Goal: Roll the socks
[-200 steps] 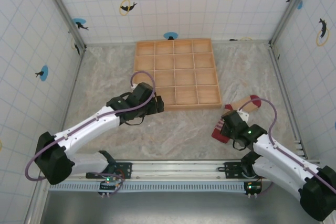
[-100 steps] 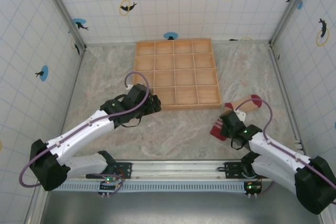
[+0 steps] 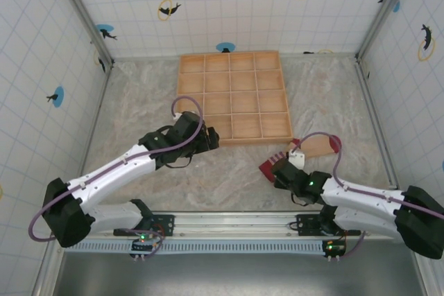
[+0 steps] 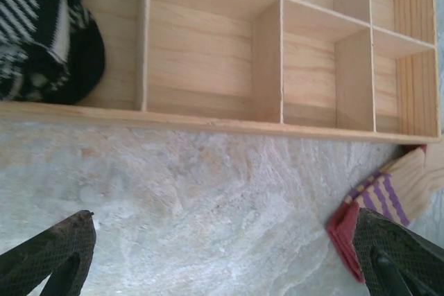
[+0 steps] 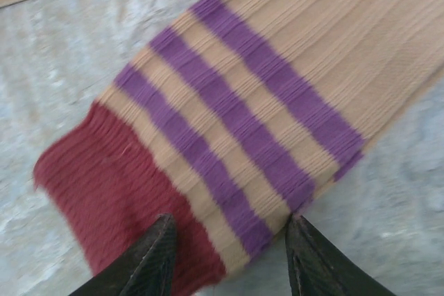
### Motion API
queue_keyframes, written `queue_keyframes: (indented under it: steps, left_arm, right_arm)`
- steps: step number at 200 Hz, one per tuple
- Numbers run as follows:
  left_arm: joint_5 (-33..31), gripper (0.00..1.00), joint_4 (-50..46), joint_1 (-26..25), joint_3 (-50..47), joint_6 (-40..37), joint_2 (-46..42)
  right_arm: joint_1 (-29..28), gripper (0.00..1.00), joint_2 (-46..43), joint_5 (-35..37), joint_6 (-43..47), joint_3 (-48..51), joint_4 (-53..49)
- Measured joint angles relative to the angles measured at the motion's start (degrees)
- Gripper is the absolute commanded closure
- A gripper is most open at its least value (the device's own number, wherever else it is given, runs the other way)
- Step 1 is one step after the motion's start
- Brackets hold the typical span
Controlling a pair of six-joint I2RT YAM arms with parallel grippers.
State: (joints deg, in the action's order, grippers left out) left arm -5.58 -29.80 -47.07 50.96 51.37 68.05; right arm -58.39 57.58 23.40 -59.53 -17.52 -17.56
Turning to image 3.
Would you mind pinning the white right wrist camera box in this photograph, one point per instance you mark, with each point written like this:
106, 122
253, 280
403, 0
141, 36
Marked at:
297, 161

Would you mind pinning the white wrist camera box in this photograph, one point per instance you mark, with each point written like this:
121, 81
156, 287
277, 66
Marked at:
176, 114
297, 161

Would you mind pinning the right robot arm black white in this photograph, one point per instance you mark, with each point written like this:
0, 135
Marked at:
364, 221

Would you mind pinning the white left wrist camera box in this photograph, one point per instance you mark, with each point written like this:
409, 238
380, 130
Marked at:
176, 114

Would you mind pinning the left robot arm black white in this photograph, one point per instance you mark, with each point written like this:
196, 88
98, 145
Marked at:
104, 180

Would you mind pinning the aluminium mounting rail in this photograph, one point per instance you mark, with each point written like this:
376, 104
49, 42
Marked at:
236, 223

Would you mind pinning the tan red purple sock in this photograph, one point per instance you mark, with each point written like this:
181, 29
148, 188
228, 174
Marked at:
315, 147

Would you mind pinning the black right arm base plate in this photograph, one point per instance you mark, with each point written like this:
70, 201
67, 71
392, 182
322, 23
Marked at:
305, 225

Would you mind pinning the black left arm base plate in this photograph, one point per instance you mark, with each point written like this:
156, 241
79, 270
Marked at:
166, 223

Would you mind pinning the grey sheet metal panel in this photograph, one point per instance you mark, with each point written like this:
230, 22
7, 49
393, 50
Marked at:
225, 275

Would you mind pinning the aluminium table edge rail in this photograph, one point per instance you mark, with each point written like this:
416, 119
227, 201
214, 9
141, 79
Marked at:
93, 126
378, 129

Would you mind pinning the aluminium frame post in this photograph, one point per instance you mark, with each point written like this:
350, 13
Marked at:
385, 11
83, 15

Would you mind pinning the wooden compartment tray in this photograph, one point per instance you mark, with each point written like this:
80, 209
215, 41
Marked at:
243, 102

